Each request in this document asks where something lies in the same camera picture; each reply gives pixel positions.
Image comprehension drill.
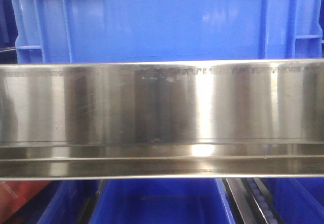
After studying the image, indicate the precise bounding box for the red brown box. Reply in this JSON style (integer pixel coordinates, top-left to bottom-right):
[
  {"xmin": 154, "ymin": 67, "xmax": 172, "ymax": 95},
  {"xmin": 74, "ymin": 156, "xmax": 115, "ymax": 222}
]
[{"xmin": 1, "ymin": 180, "xmax": 61, "ymax": 223}]

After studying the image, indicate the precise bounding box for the lower steel divider rail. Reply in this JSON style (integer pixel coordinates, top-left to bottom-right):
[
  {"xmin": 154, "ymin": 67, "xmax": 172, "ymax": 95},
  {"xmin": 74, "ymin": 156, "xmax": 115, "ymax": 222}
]
[{"xmin": 223, "ymin": 178, "xmax": 256, "ymax": 224}]

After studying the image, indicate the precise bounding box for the lower blue bin right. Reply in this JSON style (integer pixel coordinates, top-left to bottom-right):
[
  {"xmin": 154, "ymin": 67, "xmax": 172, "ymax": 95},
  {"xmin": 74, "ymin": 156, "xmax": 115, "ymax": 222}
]
[{"xmin": 263, "ymin": 177, "xmax": 323, "ymax": 223}]

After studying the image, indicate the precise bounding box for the steel shelf front beam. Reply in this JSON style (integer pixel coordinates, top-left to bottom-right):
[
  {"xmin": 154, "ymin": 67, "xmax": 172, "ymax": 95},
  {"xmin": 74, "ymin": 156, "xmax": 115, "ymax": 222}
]
[{"xmin": 1, "ymin": 59, "xmax": 323, "ymax": 180}]

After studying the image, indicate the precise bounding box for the lower blue bin left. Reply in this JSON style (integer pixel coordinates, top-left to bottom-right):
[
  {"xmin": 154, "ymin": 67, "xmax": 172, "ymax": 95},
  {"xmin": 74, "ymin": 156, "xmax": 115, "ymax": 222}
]
[{"xmin": 16, "ymin": 180, "xmax": 99, "ymax": 223}]

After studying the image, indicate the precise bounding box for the large blue bin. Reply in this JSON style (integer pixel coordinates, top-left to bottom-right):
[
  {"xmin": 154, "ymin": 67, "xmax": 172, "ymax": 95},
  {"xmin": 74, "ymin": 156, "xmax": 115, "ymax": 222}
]
[{"xmin": 12, "ymin": 0, "xmax": 322, "ymax": 63}]

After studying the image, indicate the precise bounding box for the lower white roller track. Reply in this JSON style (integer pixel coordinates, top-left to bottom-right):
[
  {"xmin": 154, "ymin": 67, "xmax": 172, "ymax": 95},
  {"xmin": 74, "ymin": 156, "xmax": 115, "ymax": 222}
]
[{"xmin": 242, "ymin": 178, "xmax": 284, "ymax": 223}]

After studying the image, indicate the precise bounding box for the lower blue bin centre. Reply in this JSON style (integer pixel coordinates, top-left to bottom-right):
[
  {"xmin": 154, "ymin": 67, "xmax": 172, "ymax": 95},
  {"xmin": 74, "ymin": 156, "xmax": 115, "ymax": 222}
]
[{"xmin": 90, "ymin": 178, "xmax": 235, "ymax": 223}]

